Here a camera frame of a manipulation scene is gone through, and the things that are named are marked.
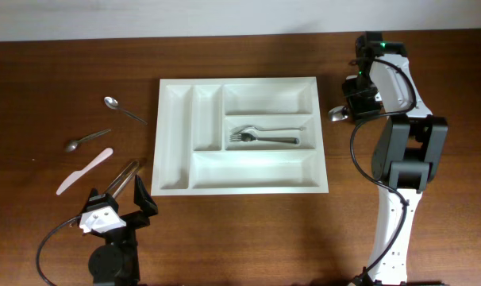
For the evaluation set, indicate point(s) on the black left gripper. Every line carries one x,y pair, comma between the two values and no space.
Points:
144,201

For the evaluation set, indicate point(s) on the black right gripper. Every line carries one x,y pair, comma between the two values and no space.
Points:
356,103

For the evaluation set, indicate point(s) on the large metal spoon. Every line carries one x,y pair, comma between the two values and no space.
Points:
338,113

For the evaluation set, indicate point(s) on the dark-handled metal fork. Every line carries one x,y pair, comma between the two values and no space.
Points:
247,137

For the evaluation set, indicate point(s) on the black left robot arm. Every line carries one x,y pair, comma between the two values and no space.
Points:
114,263

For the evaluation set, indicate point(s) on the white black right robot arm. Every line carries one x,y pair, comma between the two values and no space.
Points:
405,158

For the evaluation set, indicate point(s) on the metal tongs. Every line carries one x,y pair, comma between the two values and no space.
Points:
120,182

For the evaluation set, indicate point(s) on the pink plastic knife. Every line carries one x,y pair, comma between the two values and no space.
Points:
74,176

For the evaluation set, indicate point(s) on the small teaspoon far left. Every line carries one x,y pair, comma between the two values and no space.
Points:
72,145

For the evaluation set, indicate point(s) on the small teaspoon near tray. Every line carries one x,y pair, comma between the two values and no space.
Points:
114,105

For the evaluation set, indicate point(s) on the white plastic cutlery tray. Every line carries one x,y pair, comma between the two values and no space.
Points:
193,153

